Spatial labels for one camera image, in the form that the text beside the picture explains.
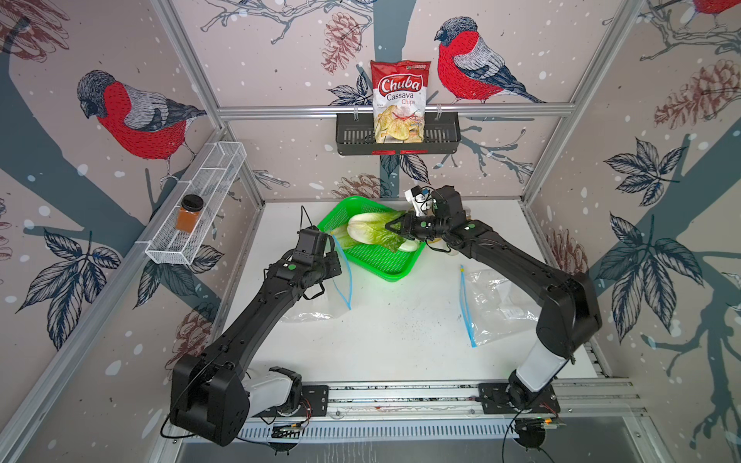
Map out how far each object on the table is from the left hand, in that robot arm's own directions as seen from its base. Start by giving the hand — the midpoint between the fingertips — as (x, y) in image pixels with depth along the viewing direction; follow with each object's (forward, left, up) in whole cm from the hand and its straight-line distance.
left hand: (340, 257), depth 83 cm
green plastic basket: (+9, -12, -16) cm, 22 cm away
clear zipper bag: (-11, +1, -5) cm, 12 cm away
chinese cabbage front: (+11, -22, -10) cm, 26 cm away
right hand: (+5, -13, +9) cm, 17 cm away
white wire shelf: (+21, +40, +13) cm, 47 cm away
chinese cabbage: (+5, -9, +8) cm, 13 cm away
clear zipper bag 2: (-8, -48, -16) cm, 51 cm away
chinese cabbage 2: (+13, +1, -8) cm, 15 cm away
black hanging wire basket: (+38, -3, +16) cm, 41 cm away
